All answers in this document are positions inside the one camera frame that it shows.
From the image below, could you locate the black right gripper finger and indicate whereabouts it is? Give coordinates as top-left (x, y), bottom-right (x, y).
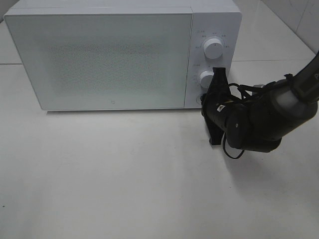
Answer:
top-left (208, 67), bottom-right (231, 96)
top-left (204, 116), bottom-right (226, 145)

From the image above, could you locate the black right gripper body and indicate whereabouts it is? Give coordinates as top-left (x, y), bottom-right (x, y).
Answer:
top-left (200, 89), bottom-right (247, 132)

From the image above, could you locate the white round knob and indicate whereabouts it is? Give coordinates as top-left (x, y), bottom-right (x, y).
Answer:
top-left (198, 70), bottom-right (214, 89)
top-left (203, 36), bottom-right (224, 60)

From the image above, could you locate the white round door button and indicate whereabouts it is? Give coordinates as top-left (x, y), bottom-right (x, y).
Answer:
top-left (196, 95), bottom-right (202, 105)

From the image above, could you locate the white microwave door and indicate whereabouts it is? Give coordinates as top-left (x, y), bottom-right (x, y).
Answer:
top-left (5, 13), bottom-right (192, 111)

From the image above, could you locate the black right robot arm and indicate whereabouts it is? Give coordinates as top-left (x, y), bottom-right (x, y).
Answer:
top-left (201, 56), bottom-right (319, 153)

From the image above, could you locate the white microwave oven body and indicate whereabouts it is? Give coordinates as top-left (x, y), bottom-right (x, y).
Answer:
top-left (3, 0), bottom-right (242, 109)

